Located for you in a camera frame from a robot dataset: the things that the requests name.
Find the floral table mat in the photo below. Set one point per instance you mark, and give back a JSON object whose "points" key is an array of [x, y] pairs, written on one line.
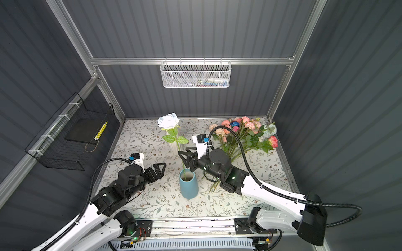
{"points": [[181, 194]]}

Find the white ribbed vase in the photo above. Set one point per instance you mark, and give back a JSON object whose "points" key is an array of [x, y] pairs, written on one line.
{"points": [[175, 148]]}

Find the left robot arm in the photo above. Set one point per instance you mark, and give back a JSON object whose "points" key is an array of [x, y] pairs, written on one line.
{"points": [[103, 218]]}

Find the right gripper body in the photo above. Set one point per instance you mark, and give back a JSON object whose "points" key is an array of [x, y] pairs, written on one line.
{"points": [[205, 163]]}

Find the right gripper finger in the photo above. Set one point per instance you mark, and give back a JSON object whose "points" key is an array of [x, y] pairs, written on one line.
{"points": [[189, 153], [190, 163]]}

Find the white wire basket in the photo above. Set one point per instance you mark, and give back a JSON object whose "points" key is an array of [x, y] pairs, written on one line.
{"points": [[196, 75]]}

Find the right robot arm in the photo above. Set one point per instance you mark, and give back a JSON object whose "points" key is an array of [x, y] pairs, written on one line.
{"points": [[308, 222]]}

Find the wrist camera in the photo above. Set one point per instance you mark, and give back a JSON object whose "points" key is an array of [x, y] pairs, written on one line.
{"points": [[202, 147], [137, 158]]}

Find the pile of artificial flowers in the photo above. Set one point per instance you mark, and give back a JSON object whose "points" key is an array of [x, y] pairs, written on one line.
{"points": [[255, 137]]}

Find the blue ceramic vase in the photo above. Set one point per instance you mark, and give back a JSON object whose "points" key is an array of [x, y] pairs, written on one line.
{"points": [[188, 184]]}

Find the white rose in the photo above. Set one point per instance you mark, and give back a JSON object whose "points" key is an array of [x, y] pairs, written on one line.
{"points": [[170, 124]]}

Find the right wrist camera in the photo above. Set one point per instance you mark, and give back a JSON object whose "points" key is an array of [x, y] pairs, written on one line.
{"points": [[202, 147]]}

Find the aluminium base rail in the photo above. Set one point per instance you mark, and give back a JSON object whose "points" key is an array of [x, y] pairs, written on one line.
{"points": [[194, 227]]}

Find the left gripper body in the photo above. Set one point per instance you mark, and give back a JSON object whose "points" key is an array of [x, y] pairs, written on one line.
{"points": [[147, 177]]}

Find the black wire basket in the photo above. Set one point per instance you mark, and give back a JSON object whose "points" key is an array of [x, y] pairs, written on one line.
{"points": [[68, 143]]}

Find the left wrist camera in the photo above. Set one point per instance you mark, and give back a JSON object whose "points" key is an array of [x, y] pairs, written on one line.
{"points": [[137, 158]]}

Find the blue rose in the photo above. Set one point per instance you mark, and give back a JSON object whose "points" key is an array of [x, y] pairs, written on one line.
{"points": [[235, 124]]}

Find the yellow marker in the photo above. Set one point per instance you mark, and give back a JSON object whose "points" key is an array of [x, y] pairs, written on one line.
{"points": [[100, 131]]}

